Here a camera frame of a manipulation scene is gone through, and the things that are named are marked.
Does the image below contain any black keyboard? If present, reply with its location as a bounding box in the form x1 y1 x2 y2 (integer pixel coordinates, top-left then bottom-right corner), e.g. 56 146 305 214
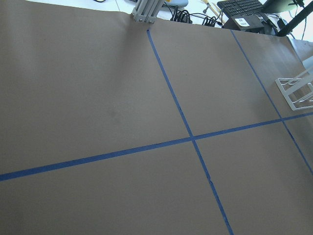
217 0 263 16

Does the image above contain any aluminium frame post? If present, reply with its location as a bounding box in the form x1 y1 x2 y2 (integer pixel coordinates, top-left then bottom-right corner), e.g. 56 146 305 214
132 0 164 24

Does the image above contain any white wire cup rack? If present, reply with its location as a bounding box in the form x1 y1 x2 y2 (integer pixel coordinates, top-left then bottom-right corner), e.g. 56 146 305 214
275 70 313 111

